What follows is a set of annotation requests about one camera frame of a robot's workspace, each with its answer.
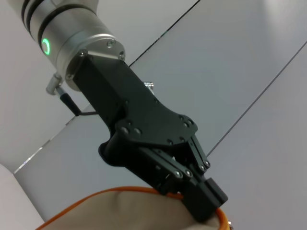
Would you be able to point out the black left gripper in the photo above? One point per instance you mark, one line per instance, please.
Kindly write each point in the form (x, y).
(134, 107)

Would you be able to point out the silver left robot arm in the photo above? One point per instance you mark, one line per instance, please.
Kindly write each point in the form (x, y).
(72, 28)

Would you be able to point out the beige food bag orange trim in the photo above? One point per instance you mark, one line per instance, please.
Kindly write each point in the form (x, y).
(120, 210)

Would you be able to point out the small silver connector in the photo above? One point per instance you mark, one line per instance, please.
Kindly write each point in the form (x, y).
(149, 85)

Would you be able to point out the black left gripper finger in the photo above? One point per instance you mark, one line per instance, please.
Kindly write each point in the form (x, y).
(199, 201)
(217, 191)

